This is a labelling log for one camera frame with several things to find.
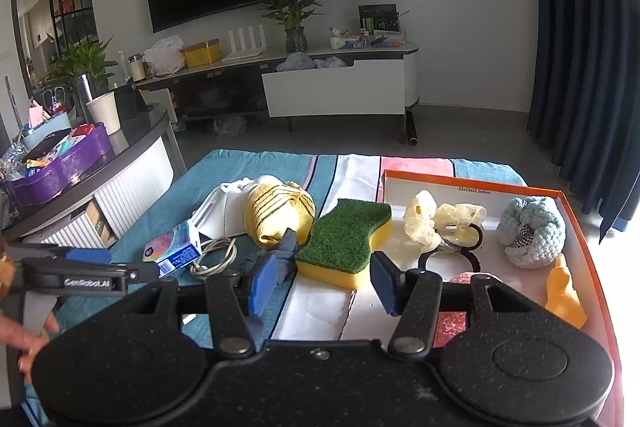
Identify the white charging cable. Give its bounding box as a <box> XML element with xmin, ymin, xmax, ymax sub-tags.
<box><xmin>188</xmin><ymin>235</ymin><xmax>240</xmax><ymax>280</ymax></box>

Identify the green yellow sponge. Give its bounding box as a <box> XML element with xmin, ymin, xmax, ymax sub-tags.
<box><xmin>295</xmin><ymin>198</ymin><xmax>393</xmax><ymax>291</ymax></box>

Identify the pink fluffy scrunchie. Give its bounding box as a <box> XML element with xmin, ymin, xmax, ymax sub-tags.
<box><xmin>432</xmin><ymin>271</ymin><xmax>476</xmax><ymax>350</ymax></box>

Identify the yellow striped knit cloth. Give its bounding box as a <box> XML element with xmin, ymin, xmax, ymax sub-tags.
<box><xmin>244</xmin><ymin>176</ymin><xmax>316</xmax><ymax>247</ymax></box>

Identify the white face mask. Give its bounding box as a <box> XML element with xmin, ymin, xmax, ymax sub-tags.
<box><xmin>190</xmin><ymin>178</ymin><xmax>257</xmax><ymax>239</ymax></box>

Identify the cream bow black hair tie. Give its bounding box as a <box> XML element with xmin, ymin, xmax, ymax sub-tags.
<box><xmin>402</xmin><ymin>188</ymin><xmax>490</xmax><ymax>275</ymax></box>

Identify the colourful blue tissue pack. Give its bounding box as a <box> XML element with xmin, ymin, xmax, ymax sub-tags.
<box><xmin>142</xmin><ymin>220</ymin><xmax>202</xmax><ymax>277</ymax></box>

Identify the blue crochet scrunchie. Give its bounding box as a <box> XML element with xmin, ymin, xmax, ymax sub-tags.
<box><xmin>496</xmin><ymin>196</ymin><xmax>566</xmax><ymax>270</ymax></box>

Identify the orange yellow cloth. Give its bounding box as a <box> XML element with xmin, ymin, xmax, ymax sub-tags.
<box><xmin>544</xmin><ymin>254</ymin><xmax>588</xmax><ymax>329</ymax></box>

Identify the dark blue knotted cloth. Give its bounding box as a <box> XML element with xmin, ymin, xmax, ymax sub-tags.
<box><xmin>240</xmin><ymin>228</ymin><xmax>298</xmax><ymax>286</ymax></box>

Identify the person's left hand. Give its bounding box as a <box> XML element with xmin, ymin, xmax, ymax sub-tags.
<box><xmin>0</xmin><ymin>312</ymin><xmax>60</xmax><ymax>383</ymax></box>

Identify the striped blue table cloth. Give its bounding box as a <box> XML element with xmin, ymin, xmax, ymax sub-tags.
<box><xmin>19</xmin><ymin>148</ymin><xmax>528</xmax><ymax>427</ymax></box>

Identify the curved black side table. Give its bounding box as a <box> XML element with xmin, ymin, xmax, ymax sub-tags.
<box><xmin>2</xmin><ymin>104</ymin><xmax>186</xmax><ymax>242</ymax></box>

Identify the purple storage tray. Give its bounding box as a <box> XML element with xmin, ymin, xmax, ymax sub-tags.
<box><xmin>3</xmin><ymin>122</ymin><xmax>113</xmax><ymax>206</ymax></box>

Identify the orange rimmed white box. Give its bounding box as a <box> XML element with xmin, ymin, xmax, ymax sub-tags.
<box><xmin>339</xmin><ymin>169</ymin><xmax>625</xmax><ymax>427</ymax></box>

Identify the white paper cup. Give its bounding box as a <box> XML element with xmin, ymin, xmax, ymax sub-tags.
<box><xmin>87</xmin><ymin>91</ymin><xmax>120</xmax><ymax>135</ymax></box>

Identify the potted plant on side table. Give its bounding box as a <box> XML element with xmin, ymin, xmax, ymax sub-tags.
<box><xmin>43</xmin><ymin>39</ymin><xmax>117</xmax><ymax>118</ymax></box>

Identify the white tv console cabinet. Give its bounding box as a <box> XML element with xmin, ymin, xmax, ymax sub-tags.
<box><xmin>138</xmin><ymin>42</ymin><xmax>420</xmax><ymax>143</ymax></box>

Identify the white wifi router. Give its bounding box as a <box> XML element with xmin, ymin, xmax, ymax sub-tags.
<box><xmin>222</xmin><ymin>24</ymin><xmax>267</xmax><ymax>62</ymax></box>

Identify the yellow box on console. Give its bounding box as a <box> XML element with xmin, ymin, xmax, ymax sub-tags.
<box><xmin>183</xmin><ymin>39</ymin><xmax>221</xmax><ymax>68</ymax></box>

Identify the white plastic bag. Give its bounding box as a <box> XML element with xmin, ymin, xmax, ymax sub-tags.
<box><xmin>143</xmin><ymin>36</ymin><xmax>186</xmax><ymax>77</ymax></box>

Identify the dark blue curtain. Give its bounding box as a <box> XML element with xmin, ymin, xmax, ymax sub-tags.
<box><xmin>527</xmin><ymin>0</ymin><xmax>639</xmax><ymax>235</ymax></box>

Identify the black framed picture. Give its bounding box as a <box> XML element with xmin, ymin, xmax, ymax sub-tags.
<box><xmin>358</xmin><ymin>4</ymin><xmax>399</xmax><ymax>34</ymax></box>

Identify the potted plant on console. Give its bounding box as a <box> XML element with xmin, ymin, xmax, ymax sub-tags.
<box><xmin>260</xmin><ymin>0</ymin><xmax>321</xmax><ymax>53</ymax></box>

